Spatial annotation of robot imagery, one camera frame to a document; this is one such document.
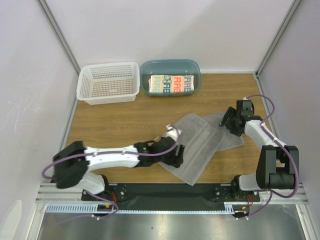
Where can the grey towel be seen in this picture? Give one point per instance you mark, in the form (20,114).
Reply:
(202,138)

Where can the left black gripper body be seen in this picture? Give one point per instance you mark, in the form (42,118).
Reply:
(171,159)

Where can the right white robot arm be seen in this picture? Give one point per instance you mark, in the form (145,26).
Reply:
(277,167)

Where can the aluminium frame rail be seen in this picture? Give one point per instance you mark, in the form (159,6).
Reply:
(78,201)

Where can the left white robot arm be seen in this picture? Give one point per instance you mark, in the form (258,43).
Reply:
(74,165)

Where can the teal plastic tub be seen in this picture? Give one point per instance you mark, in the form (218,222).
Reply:
(173,67)

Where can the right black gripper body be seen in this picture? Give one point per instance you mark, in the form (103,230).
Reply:
(231,120)

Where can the orange white lettered towel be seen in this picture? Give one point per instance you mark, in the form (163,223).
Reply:
(171,84)

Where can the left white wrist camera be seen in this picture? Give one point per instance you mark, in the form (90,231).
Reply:
(171,132)

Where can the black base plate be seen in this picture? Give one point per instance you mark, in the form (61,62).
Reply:
(176,196)

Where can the white plastic basket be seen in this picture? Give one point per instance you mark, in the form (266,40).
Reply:
(108,83)

